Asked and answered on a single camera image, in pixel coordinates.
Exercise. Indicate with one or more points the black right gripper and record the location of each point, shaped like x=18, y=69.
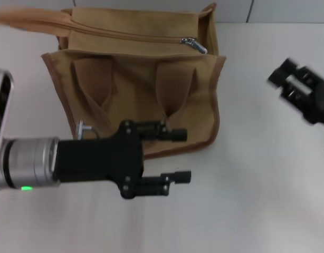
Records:
x=323, y=105

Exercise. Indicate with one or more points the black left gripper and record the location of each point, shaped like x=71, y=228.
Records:
x=98, y=158

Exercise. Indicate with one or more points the khaki canvas food bag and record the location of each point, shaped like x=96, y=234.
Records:
x=141, y=87

